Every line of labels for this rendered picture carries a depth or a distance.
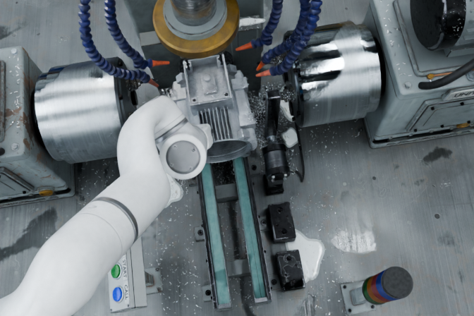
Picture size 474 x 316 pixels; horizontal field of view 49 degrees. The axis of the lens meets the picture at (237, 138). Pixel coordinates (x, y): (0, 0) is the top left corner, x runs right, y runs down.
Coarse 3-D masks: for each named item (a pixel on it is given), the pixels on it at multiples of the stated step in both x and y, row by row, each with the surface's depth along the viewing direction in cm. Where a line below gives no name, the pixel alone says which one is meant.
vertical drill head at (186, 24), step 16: (160, 0) 109; (176, 0) 97; (192, 0) 96; (208, 0) 99; (224, 0) 107; (160, 16) 108; (176, 16) 104; (192, 16) 101; (208, 16) 103; (224, 16) 105; (160, 32) 107; (176, 32) 105; (192, 32) 104; (208, 32) 104; (224, 32) 106; (176, 48) 106; (192, 48) 105; (208, 48) 105; (224, 48) 108
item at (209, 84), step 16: (192, 64) 127; (208, 64) 129; (224, 64) 125; (192, 80) 127; (208, 80) 125; (224, 80) 127; (192, 96) 126; (208, 96) 126; (224, 96) 122; (192, 112) 127
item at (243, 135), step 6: (228, 66) 131; (234, 66) 132; (228, 72) 131; (234, 72) 131; (180, 78) 131; (180, 84) 132; (240, 132) 125; (246, 132) 125; (240, 138) 125; (246, 138) 125; (246, 156) 138
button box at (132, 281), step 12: (132, 252) 117; (120, 264) 116; (132, 264) 116; (108, 276) 118; (120, 276) 116; (132, 276) 115; (144, 276) 118; (132, 288) 114; (144, 288) 116; (120, 300) 114; (132, 300) 113; (144, 300) 115
